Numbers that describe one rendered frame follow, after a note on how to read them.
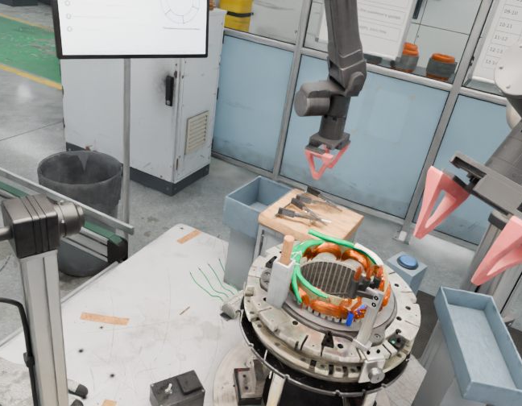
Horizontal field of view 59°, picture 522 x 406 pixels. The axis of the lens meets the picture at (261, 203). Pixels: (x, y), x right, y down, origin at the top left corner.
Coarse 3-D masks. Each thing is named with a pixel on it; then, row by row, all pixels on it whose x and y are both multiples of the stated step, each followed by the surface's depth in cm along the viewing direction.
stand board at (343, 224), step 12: (300, 192) 125; (276, 204) 117; (312, 204) 120; (264, 216) 111; (324, 216) 115; (336, 216) 116; (348, 216) 117; (360, 216) 118; (276, 228) 110; (288, 228) 108; (300, 228) 109; (312, 228) 110; (324, 228) 110; (336, 228) 111; (348, 228) 112; (300, 240) 108
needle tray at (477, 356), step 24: (456, 312) 97; (480, 312) 98; (456, 336) 85; (480, 336) 91; (504, 336) 88; (432, 360) 97; (456, 360) 83; (480, 360) 86; (504, 360) 86; (432, 384) 95; (456, 384) 86; (480, 384) 76; (504, 384) 81
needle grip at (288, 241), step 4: (288, 236) 74; (284, 240) 74; (288, 240) 74; (292, 240) 74; (284, 244) 74; (288, 244) 74; (292, 244) 74; (284, 248) 75; (288, 248) 74; (284, 252) 75; (288, 252) 75; (280, 256) 76; (284, 256) 75; (288, 256) 75; (280, 260) 76; (284, 260) 76; (288, 260) 76; (284, 264) 76; (288, 264) 77
